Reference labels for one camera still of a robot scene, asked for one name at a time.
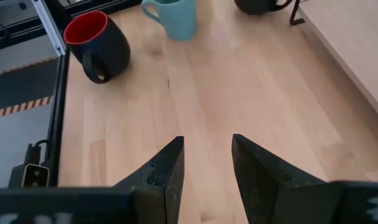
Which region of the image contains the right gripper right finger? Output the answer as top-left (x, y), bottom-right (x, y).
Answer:
top-left (231, 133), bottom-right (334, 224)

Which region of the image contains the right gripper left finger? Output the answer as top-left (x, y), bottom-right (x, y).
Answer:
top-left (112, 136), bottom-right (185, 224)

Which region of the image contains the dark mat hazard stripe border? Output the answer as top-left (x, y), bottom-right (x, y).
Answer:
top-left (0, 55), bottom-right (60, 121)

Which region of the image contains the table-level camera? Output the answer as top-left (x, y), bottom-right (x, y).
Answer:
top-left (7, 139), bottom-right (51, 190)

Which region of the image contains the all black mug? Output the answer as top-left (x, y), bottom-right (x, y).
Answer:
top-left (233, 0), bottom-right (295, 16)

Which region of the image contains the silver aluminium rail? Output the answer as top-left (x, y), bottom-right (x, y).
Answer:
top-left (30, 0), bottom-right (68, 58)

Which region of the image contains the black metal table frame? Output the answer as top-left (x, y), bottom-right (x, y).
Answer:
top-left (0, 0), bottom-right (144, 189)

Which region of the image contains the green ceramic mug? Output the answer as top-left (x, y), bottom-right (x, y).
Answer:
top-left (141, 0), bottom-right (198, 42)

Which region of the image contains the black mug red interior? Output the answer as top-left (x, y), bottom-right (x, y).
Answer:
top-left (62, 10), bottom-right (132, 85)

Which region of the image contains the wooden shelf black metal frame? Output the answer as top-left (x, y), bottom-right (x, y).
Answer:
top-left (288, 0), bottom-right (378, 127)

